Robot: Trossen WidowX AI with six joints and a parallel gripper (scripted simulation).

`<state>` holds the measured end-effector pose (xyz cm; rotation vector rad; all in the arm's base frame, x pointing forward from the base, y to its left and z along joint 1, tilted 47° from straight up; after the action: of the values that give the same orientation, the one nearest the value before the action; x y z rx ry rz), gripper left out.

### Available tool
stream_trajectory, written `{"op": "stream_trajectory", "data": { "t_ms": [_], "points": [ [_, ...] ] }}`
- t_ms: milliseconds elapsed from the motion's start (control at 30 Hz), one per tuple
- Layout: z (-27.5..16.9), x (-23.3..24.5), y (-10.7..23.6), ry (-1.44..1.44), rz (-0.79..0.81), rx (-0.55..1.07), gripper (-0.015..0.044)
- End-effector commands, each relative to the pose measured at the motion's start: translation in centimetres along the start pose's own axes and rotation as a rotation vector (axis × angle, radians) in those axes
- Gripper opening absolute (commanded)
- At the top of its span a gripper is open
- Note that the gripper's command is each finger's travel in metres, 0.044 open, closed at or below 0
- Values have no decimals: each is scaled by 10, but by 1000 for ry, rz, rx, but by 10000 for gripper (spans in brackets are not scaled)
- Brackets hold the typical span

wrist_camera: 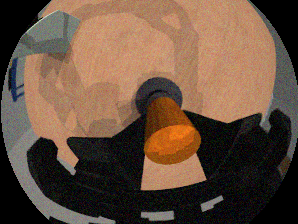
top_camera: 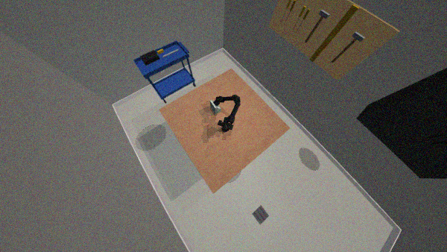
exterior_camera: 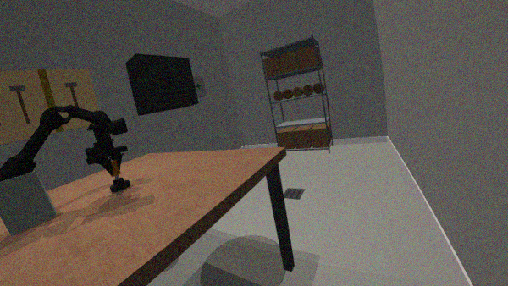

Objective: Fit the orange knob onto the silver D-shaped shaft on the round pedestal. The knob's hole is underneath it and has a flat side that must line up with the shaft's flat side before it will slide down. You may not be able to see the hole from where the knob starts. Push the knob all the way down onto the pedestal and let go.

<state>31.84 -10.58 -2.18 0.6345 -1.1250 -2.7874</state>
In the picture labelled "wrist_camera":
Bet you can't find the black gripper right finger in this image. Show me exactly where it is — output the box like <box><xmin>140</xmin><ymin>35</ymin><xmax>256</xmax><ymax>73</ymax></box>
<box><xmin>182</xmin><ymin>111</ymin><xmax>262</xmax><ymax>180</ymax></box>

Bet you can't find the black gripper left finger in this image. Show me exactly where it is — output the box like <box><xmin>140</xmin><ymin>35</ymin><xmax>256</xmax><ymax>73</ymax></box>
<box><xmin>67</xmin><ymin>115</ymin><xmax>146</xmax><ymax>190</ymax></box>

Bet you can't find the orange knob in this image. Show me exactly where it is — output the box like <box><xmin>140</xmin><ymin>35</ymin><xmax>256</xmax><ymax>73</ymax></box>
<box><xmin>144</xmin><ymin>97</ymin><xmax>201</xmax><ymax>165</ymax></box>

